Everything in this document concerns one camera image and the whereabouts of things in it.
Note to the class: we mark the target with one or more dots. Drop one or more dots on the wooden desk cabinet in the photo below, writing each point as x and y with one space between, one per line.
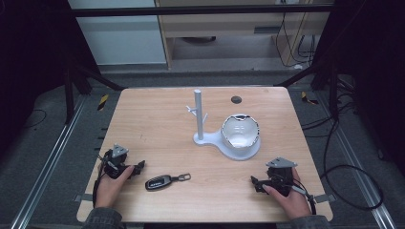
235 31

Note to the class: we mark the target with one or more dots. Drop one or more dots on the person's left hand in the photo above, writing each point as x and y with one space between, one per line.
112 187

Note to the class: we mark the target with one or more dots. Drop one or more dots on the yellow black hazard tape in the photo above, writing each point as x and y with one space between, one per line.
308 98
102 101

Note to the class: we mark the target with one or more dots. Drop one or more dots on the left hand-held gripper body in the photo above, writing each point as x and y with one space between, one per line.
115 160

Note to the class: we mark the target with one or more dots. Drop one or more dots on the black metal frame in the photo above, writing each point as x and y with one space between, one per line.
197 11

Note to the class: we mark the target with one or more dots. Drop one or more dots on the person's right hand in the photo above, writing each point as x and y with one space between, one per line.
291 202

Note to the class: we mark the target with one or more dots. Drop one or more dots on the white bowl with silver rim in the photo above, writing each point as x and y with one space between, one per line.
240 131

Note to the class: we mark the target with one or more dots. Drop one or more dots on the white cabinet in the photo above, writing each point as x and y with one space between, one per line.
119 35

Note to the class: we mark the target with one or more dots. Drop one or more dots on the black car key fob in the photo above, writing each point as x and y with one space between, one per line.
162 182

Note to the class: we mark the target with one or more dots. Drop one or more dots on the grey table bracket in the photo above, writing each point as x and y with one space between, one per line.
324 198
82 197

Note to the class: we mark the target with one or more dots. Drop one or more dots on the grey key holder stand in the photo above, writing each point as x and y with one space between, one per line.
219 140

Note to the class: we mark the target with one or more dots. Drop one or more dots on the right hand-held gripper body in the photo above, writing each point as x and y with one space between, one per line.
280 178

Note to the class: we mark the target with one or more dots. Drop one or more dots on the aluminium floor rail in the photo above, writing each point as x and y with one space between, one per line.
356 159
44 171

